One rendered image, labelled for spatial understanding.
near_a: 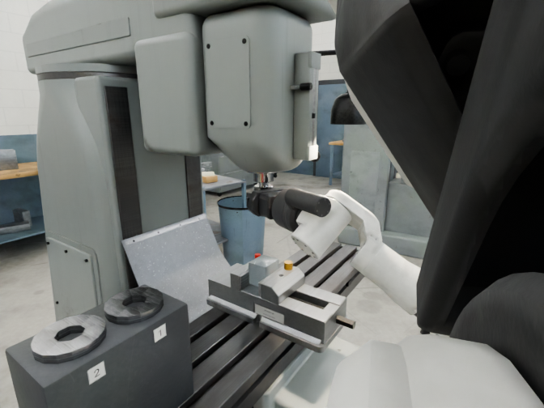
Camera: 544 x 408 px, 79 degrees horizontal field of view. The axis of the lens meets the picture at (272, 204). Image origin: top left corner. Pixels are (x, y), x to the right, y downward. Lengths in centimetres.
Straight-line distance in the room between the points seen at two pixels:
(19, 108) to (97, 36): 394
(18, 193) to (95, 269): 392
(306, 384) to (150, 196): 65
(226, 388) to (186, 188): 64
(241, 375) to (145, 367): 22
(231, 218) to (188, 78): 235
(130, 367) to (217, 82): 53
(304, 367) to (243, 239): 226
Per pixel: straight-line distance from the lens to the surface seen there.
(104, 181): 98
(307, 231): 58
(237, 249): 313
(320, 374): 91
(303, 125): 70
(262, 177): 77
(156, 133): 85
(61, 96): 108
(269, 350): 79
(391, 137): 18
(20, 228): 441
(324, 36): 809
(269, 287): 79
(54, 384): 52
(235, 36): 71
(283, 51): 69
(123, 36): 95
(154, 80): 85
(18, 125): 493
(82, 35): 111
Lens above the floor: 143
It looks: 15 degrees down
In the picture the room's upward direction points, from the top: straight up
